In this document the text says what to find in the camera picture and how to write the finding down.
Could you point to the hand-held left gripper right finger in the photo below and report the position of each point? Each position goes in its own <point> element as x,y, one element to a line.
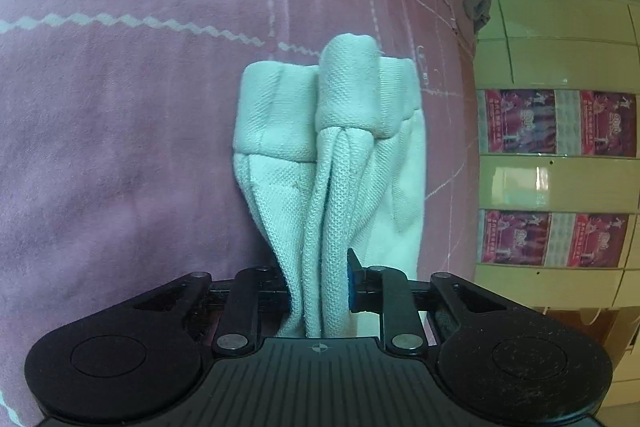
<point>354,289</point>

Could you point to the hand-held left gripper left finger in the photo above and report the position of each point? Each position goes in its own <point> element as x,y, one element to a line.
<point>270,297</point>

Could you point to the white pants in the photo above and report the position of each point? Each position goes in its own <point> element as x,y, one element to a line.
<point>340,147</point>

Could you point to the cream glossy wardrobe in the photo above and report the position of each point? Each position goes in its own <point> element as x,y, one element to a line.
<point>550,187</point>

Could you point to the pink checked bed sheet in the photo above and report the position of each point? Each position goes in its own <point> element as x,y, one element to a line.
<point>125,107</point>

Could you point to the purple wall poster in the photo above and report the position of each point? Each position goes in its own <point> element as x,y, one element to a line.
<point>607,124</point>
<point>515,237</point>
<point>520,122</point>
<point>595,241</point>

